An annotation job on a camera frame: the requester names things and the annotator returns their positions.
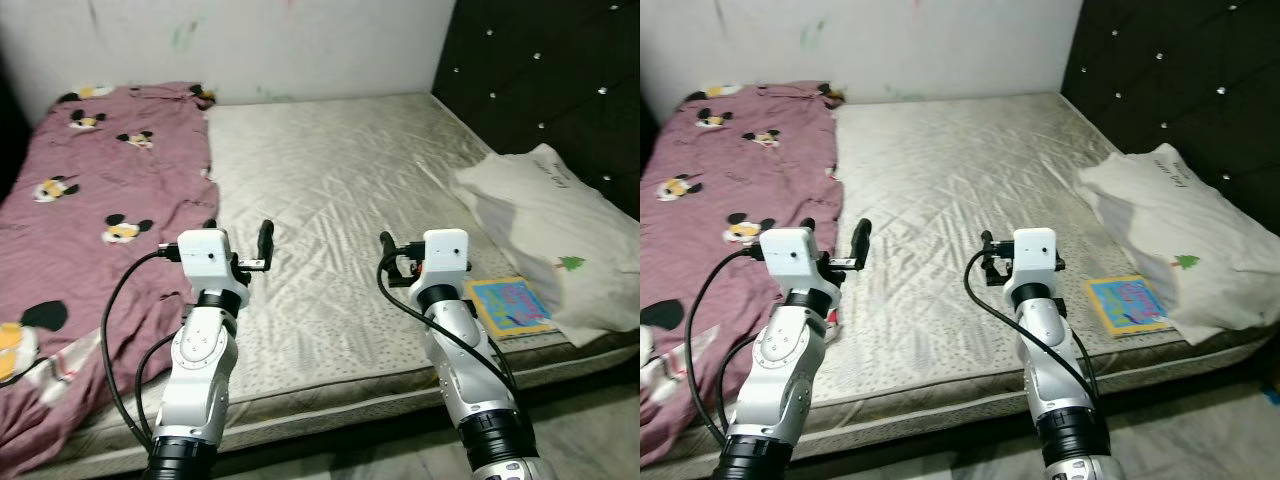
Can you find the colourful children's book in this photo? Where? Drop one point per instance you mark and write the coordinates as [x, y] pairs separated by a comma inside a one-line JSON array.
[[1128, 306], [510, 308]]

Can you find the white pillow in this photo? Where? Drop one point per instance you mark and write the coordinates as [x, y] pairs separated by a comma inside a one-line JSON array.
[[550, 230], [1180, 230]]

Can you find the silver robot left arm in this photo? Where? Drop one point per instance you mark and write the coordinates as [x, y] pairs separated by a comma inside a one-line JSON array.
[[780, 380], [200, 380]]

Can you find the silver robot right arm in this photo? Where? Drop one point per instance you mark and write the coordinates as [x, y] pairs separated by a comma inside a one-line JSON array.
[[465, 360], [1055, 360]]

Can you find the beige quilted mattress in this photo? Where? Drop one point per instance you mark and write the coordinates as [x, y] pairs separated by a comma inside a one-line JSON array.
[[960, 200], [340, 200]]

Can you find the pink Mickey Mouse blanket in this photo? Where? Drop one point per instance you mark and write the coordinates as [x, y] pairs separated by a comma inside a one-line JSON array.
[[90, 200], [730, 200]]

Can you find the dark bedside furniture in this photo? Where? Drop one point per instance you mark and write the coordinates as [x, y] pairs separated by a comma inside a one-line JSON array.
[[12, 130]]

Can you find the black tufted headboard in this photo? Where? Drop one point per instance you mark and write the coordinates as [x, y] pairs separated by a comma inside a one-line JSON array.
[[550, 70], [1180, 70]]

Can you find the blue floor scrap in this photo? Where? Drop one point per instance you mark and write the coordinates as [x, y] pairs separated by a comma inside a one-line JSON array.
[[1272, 387]]

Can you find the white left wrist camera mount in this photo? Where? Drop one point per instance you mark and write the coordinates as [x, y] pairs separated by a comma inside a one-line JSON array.
[[790, 255], [205, 255]]

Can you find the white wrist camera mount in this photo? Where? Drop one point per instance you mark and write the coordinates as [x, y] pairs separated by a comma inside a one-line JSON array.
[[790, 255], [1037, 255], [445, 255], [205, 255]]

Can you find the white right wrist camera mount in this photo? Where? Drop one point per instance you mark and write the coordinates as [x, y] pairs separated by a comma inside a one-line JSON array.
[[445, 255], [1037, 255]]

